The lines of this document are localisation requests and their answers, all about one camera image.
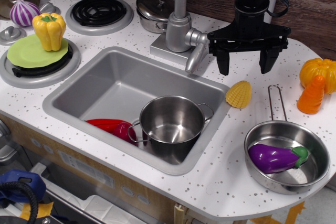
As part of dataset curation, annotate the steel frying pan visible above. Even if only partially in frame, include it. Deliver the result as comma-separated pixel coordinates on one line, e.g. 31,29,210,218
244,84,331,195

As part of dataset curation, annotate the orange toy pumpkin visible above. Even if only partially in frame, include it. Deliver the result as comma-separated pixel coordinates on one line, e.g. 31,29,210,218
299,58,335,94

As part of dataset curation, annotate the green plastic plate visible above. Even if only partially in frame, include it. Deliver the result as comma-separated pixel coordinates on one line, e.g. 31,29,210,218
7,35,69,68

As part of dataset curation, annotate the orange toy carrot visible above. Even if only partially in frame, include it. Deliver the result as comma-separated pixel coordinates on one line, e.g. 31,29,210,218
297,75,325,114

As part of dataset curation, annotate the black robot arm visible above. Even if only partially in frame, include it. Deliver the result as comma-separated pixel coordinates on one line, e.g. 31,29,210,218
207,0,291,76

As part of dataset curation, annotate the grey vertical pole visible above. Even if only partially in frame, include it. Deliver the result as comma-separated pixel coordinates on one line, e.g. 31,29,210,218
264,0,276,24

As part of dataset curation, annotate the purple striped toy onion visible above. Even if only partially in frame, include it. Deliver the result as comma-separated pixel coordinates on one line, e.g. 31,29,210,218
9,0,41,27

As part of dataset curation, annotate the grey stove knob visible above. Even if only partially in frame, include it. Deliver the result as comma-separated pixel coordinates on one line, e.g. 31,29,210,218
40,2,61,14
0,26,27,46

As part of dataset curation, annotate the back right stove burner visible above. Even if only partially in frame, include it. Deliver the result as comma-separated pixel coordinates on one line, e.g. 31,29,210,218
66,0,133,36

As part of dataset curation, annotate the blue clamp handle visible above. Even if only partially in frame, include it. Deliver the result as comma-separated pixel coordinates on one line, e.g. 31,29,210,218
1,169,46,208

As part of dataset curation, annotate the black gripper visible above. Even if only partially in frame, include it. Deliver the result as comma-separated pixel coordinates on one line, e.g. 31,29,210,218
207,6,291,75

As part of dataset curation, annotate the yellow toy bell pepper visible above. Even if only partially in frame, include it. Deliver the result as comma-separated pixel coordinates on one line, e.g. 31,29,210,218
32,13,66,51

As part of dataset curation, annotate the yellow toy corn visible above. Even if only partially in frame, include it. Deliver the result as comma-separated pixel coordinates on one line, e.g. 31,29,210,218
225,81,252,109

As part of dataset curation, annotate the grey plastic sink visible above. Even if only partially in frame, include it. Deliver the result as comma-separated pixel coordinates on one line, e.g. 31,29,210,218
43,47,230,175

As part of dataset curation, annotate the red toy pepper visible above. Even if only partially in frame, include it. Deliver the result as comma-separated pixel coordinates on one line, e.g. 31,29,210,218
86,119,138,146

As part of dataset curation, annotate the small lidded steel pot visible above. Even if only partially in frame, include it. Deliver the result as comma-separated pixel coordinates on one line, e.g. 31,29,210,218
136,0,174,34

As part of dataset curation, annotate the steel pot in sink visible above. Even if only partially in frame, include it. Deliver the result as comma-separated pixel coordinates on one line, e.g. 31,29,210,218
128,95,214,164

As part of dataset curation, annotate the front left stove burner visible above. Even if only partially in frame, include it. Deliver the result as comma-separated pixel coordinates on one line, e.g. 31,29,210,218
0,37,82,89

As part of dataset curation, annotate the silver toy faucet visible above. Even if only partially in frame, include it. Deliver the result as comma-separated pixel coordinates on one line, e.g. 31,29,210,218
150,0,209,73

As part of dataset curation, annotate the black braided hose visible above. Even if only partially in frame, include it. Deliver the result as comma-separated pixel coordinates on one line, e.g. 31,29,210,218
0,180,39,221

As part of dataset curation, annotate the purple toy eggplant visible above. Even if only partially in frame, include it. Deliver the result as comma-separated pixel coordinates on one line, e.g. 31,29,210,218
248,144,309,174

